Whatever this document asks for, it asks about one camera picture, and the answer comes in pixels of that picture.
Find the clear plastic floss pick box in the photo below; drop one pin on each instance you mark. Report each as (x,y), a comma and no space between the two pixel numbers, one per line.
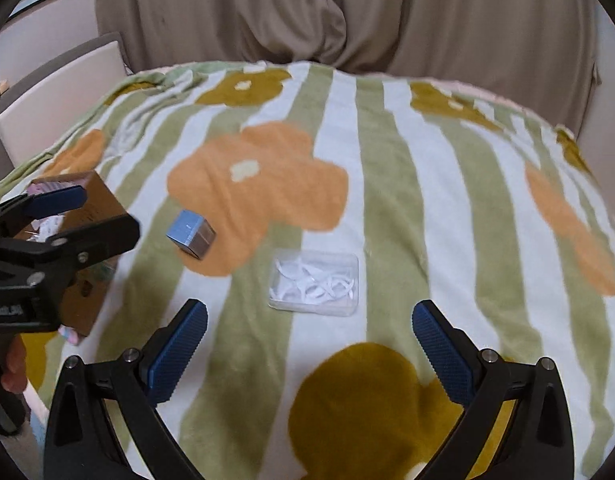
(315,285)

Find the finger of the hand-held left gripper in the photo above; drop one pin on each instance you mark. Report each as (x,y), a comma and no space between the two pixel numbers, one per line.
(87,240)
(57,200)

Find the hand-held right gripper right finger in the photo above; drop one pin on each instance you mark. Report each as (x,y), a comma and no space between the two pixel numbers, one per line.
(445,355)

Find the small blue cube box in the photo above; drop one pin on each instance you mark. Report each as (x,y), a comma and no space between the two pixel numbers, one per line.
(190,235)

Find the cardboard box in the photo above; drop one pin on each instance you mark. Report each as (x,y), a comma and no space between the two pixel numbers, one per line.
(95,197)

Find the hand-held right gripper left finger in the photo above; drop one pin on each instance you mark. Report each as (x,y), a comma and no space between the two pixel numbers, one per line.
(180,350)

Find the beige curtain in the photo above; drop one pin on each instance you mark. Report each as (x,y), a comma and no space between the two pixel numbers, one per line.
(337,10)

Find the green striped floral blanket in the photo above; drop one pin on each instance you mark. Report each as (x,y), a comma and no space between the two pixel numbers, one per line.
(387,185)

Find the person's left hand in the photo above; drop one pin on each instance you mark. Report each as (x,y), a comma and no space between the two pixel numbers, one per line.
(12,365)

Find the white headboard cushion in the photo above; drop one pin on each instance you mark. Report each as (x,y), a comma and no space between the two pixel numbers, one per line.
(52,105)

